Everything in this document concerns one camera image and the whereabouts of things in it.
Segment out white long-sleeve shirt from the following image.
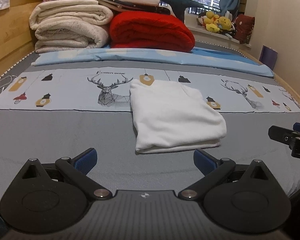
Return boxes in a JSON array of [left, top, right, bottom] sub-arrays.
[[130, 79, 227, 154]]

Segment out purple box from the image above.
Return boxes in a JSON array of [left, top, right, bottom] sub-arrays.
[[259, 45, 278, 70]]

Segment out yellow plush toys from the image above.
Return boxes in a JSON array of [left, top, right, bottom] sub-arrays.
[[197, 11, 236, 37]]

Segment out wooden headboard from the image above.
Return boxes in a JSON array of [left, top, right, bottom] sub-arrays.
[[0, 0, 42, 78]]

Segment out cream folded quilt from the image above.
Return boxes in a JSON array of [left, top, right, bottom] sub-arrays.
[[29, 0, 114, 54]]

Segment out red folded blanket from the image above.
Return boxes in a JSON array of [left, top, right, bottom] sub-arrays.
[[109, 11, 195, 53]]

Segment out white charging cable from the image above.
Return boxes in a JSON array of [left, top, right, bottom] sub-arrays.
[[0, 74, 18, 98]]

